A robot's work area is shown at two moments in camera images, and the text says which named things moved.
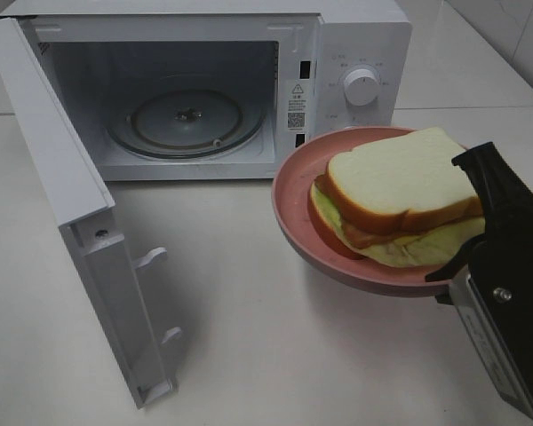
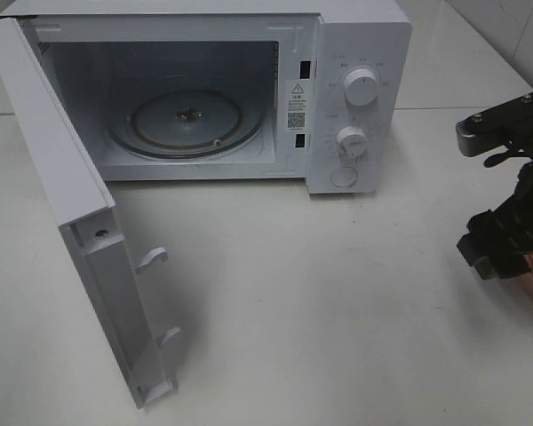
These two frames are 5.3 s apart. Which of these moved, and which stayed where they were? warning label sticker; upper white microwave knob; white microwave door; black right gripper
Moved: black right gripper
Stayed: upper white microwave knob; warning label sticker; white microwave door
